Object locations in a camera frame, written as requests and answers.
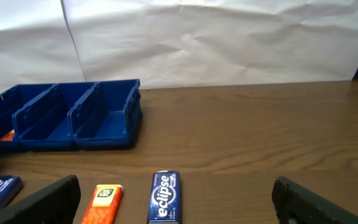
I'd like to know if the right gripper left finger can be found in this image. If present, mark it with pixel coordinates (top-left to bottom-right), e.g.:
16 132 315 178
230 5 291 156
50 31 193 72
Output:
0 174 82 224

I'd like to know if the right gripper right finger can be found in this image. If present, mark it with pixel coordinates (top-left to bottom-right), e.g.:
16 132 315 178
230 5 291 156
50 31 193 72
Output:
271 176 358 224

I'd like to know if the orange candy box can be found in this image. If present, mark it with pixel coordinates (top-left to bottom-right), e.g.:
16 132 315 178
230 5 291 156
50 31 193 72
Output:
0 129 16 142
80 184 124 224

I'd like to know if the blue tray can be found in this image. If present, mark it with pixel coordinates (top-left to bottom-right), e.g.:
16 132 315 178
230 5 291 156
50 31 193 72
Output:
0 78 144 152

